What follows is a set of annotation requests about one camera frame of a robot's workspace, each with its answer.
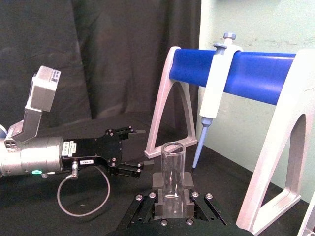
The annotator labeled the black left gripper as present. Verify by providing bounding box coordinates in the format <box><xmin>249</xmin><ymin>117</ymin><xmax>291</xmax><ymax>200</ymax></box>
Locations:
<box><xmin>61</xmin><ymin>125</ymin><xmax>155</xmax><ymax>179</ymax></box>

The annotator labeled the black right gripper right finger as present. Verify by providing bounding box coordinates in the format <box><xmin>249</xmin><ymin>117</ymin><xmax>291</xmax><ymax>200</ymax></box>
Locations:
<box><xmin>183</xmin><ymin>171</ymin><xmax>228</xmax><ymax>227</ymax></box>

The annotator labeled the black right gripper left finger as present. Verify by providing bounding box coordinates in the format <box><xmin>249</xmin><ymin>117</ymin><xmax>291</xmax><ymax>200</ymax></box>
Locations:
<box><xmin>115</xmin><ymin>171</ymin><xmax>164</xmax><ymax>232</ymax></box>

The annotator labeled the clear glass tube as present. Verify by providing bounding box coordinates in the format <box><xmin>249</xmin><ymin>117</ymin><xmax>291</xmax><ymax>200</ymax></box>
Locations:
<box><xmin>161</xmin><ymin>141</ymin><xmax>186</xmax><ymax>218</ymax></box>

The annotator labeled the black backdrop curtain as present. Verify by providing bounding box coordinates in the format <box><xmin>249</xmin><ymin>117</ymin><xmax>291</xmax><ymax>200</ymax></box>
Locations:
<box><xmin>0</xmin><ymin>0</ymin><xmax>202</xmax><ymax>129</ymax></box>

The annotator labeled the white and blue pipette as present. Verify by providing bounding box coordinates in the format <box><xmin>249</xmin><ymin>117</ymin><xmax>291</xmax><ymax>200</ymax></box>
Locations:
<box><xmin>191</xmin><ymin>32</ymin><xmax>244</xmax><ymax>171</ymax></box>

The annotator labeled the white stand with blue bar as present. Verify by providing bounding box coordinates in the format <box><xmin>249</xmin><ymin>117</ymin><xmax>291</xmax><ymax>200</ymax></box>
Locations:
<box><xmin>144</xmin><ymin>45</ymin><xmax>315</xmax><ymax>236</ymax></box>

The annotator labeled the thin grey gripper cable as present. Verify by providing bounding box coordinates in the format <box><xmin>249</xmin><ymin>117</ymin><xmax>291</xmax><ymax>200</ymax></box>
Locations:
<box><xmin>57</xmin><ymin>161</ymin><xmax>111</xmax><ymax>218</ymax></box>

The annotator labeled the white plastic frame piece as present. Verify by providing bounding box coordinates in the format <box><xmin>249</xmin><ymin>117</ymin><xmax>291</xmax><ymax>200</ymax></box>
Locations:
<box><xmin>296</xmin><ymin>193</ymin><xmax>315</xmax><ymax>236</ymax></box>

